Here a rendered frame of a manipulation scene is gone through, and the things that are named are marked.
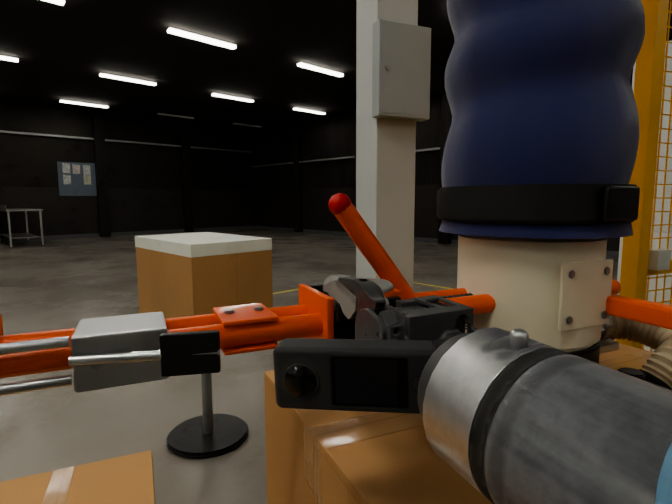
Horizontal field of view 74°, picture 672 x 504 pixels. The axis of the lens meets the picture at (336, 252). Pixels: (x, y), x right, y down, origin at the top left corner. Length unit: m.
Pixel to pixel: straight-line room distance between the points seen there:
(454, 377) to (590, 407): 0.07
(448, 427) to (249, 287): 1.83
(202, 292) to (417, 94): 1.14
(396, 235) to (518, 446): 1.40
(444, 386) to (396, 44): 1.42
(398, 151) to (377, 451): 1.25
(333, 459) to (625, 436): 0.32
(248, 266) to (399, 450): 1.62
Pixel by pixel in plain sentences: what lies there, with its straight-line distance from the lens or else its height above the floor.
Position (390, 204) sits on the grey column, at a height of 1.18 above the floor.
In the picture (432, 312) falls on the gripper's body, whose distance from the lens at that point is 0.36.
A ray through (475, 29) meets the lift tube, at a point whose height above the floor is 1.38.
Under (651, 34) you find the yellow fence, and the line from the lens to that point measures 1.61.
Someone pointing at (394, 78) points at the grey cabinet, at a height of 1.59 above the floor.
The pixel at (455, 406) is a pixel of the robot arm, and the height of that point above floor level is 1.09.
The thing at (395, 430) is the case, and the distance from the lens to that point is 0.53.
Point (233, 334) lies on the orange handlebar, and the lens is 0.41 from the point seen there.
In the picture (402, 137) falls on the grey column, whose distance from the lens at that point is 1.62.
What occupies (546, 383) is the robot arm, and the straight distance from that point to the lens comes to 0.24.
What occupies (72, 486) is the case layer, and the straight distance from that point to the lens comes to 1.31.
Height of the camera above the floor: 1.20
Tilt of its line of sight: 7 degrees down
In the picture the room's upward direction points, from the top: straight up
